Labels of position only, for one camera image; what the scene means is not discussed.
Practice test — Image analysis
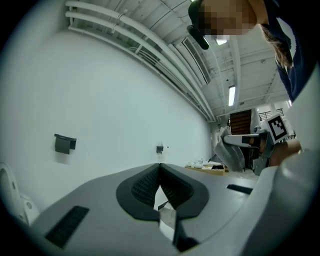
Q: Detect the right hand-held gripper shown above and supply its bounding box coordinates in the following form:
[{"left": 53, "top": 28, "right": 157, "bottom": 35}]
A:
[{"left": 223, "top": 114, "right": 288, "bottom": 176}]

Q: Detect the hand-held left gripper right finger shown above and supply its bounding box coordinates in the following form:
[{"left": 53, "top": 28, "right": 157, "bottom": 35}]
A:
[{"left": 159, "top": 163, "right": 260, "bottom": 245}]

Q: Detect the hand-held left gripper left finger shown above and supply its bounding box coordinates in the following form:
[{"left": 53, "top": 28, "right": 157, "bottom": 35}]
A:
[{"left": 29, "top": 163, "right": 181, "bottom": 256}]

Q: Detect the grey wiping cloth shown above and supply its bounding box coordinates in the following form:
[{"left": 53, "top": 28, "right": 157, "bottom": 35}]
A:
[{"left": 213, "top": 125, "right": 246, "bottom": 173}]

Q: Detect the person's right forearm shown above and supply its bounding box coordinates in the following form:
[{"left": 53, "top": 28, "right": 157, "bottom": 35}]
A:
[{"left": 271, "top": 138, "right": 302, "bottom": 167}]

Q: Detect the person's right hand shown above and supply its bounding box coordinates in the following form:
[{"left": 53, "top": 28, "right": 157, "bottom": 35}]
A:
[{"left": 249, "top": 136, "right": 267, "bottom": 154}]

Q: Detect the brown slatted cabinet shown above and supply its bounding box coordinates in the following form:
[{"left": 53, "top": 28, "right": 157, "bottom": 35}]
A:
[{"left": 229, "top": 109, "right": 253, "bottom": 137}]

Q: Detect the open cardboard box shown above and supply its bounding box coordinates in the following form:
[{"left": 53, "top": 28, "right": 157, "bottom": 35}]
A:
[{"left": 184, "top": 163, "right": 230, "bottom": 176}]

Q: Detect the pile of white items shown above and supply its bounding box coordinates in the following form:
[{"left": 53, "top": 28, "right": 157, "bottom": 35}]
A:
[{"left": 186, "top": 159, "right": 210, "bottom": 169}]

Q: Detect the metal railing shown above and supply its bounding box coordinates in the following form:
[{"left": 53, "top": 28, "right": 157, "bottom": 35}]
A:
[{"left": 258, "top": 107, "right": 285, "bottom": 122}]

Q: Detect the long ceiling light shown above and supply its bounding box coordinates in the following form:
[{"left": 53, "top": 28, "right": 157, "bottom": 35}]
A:
[{"left": 228, "top": 85, "right": 237, "bottom": 107}]

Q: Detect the white ceiling air conditioner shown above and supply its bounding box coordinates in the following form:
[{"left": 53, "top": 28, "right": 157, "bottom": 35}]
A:
[{"left": 174, "top": 36, "right": 212, "bottom": 86}]

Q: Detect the white ceramic urinal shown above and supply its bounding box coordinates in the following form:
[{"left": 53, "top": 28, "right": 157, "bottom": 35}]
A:
[{"left": 0, "top": 161, "right": 41, "bottom": 226}]

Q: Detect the person's head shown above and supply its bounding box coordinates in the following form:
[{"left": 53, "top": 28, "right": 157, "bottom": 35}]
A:
[{"left": 197, "top": 0, "right": 270, "bottom": 42}]

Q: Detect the white ceiling pipe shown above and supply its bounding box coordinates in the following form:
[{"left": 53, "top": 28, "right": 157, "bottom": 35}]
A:
[
  {"left": 65, "top": 0, "right": 216, "bottom": 118},
  {"left": 65, "top": 11, "right": 216, "bottom": 122}
]

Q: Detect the black head camera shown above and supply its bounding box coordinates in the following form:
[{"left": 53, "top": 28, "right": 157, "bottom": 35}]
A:
[{"left": 186, "top": 24, "right": 210, "bottom": 51}]

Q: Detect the black head mount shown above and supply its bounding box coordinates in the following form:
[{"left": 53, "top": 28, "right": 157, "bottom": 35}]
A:
[{"left": 187, "top": 0, "right": 205, "bottom": 26}]

